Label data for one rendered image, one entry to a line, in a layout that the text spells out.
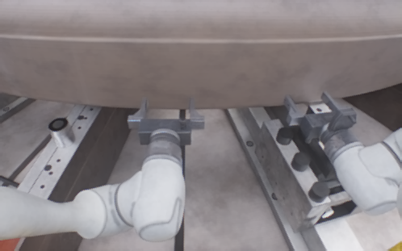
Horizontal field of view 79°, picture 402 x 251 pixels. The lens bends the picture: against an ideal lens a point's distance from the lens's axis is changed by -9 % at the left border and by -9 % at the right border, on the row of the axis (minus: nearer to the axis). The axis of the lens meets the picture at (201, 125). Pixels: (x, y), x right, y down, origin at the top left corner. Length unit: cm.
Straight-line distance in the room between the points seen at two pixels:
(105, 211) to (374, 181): 57
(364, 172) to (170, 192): 42
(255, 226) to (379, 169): 77
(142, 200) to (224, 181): 92
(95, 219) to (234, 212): 85
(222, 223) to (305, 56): 81
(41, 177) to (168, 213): 67
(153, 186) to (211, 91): 46
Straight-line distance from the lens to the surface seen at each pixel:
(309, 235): 124
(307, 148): 114
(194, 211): 131
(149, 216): 50
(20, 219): 35
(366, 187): 65
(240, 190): 139
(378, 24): 117
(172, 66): 83
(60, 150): 114
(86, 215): 57
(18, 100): 213
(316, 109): 109
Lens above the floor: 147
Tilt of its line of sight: 44 degrees down
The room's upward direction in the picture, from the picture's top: 3 degrees clockwise
